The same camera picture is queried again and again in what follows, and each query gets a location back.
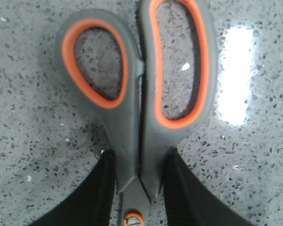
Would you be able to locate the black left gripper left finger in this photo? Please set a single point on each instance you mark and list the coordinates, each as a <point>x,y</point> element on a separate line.
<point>90,204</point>

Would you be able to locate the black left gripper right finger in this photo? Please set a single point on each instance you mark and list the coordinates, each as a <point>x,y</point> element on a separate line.
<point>189,203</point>

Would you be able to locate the grey and orange scissors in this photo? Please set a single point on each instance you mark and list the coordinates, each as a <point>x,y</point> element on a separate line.
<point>138,132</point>

